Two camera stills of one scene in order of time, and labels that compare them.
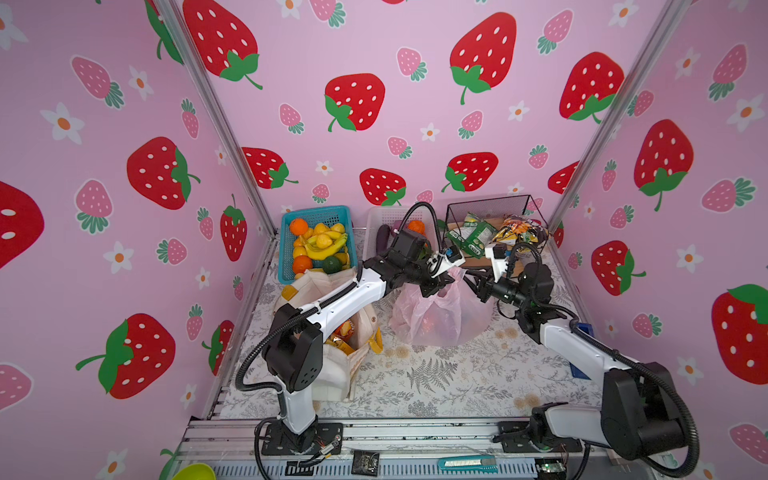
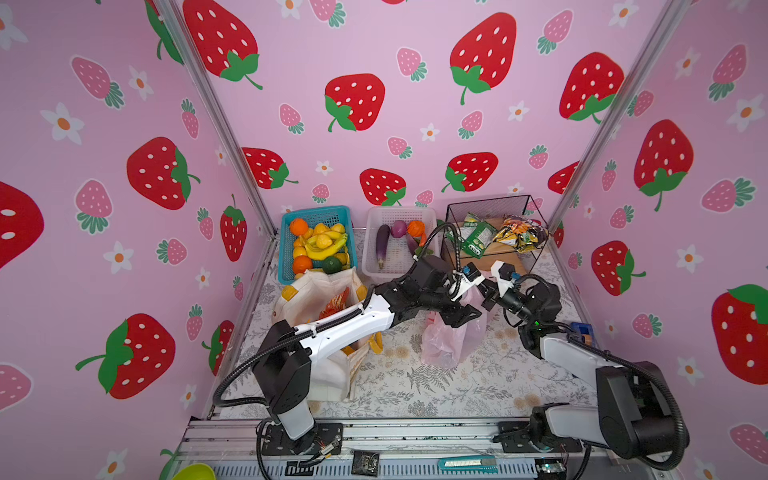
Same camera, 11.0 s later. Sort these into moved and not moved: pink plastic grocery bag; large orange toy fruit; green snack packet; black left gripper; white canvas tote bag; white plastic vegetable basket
Moved: black left gripper; pink plastic grocery bag
Not moved: white canvas tote bag; green snack packet; large orange toy fruit; white plastic vegetable basket
